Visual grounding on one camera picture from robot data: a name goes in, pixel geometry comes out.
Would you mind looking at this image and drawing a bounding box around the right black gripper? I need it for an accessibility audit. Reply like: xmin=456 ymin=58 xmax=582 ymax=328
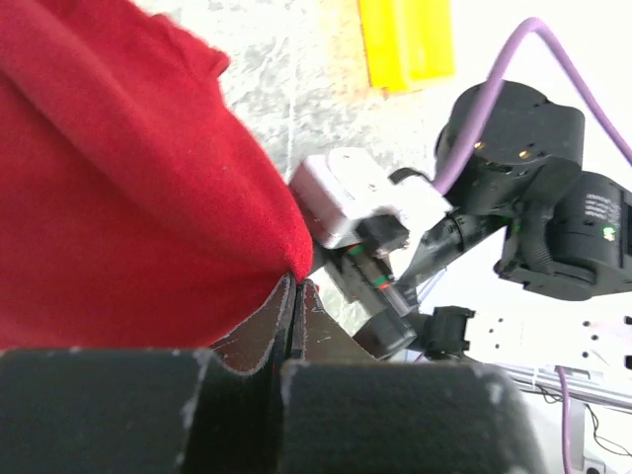
xmin=317 ymin=209 xmax=494 ymax=359

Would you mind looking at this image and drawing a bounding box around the red t shirt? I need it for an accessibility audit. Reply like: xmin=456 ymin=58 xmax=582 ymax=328
xmin=1 ymin=1 xmax=313 ymax=349

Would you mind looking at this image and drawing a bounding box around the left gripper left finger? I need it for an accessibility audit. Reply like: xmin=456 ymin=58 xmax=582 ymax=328
xmin=1 ymin=276 xmax=296 ymax=473

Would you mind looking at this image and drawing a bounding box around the yellow plastic tray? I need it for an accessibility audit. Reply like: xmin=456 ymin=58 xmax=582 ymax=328
xmin=357 ymin=0 xmax=455 ymax=93

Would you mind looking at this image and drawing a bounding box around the aluminium frame rail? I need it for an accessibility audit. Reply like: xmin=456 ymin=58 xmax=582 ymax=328
xmin=500 ymin=364 xmax=631 ymax=411

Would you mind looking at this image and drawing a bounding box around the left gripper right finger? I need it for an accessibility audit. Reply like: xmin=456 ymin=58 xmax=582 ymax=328
xmin=278 ymin=282 xmax=546 ymax=473

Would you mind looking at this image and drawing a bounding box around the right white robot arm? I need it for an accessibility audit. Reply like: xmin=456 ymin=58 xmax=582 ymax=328
xmin=326 ymin=81 xmax=631 ymax=359

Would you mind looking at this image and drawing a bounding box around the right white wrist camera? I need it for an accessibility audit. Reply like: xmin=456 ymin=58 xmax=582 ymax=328
xmin=289 ymin=147 xmax=448 ymax=249

